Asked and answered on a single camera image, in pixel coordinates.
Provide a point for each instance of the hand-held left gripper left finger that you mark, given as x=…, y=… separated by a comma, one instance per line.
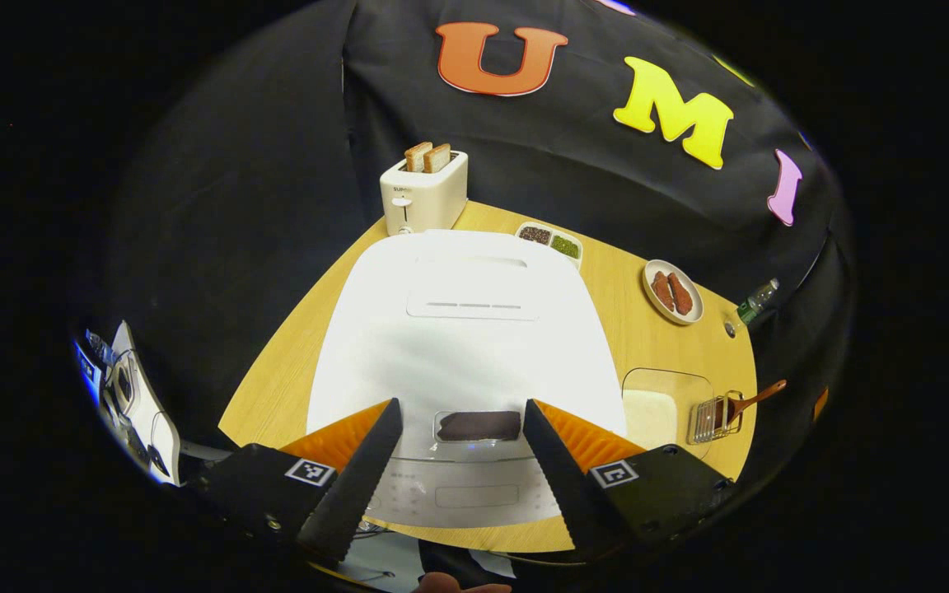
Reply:
x=355, y=486

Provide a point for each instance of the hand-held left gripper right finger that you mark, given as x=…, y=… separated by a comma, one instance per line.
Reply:
x=561, y=478

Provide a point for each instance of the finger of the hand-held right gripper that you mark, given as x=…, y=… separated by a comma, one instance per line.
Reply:
x=820, y=403

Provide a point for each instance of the brown wooden spoon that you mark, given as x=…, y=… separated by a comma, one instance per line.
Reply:
x=759, y=397

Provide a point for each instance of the clear container of rice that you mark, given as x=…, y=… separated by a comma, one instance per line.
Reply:
x=652, y=412

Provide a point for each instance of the white rice cooker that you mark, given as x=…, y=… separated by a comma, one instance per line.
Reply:
x=466, y=354

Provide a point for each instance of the clear bottle green label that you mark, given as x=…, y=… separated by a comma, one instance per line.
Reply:
x=756, y=301

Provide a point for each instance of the white round plate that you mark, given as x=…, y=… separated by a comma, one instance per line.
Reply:
x=693, y=317

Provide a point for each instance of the brown meat piece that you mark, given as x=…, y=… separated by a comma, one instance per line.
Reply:
x=662, y=290
x=680, y=294

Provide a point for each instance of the white side table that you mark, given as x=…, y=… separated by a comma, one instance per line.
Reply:
x=145, y=403

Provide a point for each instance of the white divided dish of beans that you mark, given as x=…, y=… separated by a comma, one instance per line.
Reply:
x=549, y=240

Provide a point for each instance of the white toaster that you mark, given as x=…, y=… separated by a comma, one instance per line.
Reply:
x=433, y=202

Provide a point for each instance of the toast slice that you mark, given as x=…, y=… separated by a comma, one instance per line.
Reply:
x=417, y=156
x=438, y=158

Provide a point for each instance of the black backdrop cloth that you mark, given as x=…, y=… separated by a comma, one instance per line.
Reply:
x=236, y=165

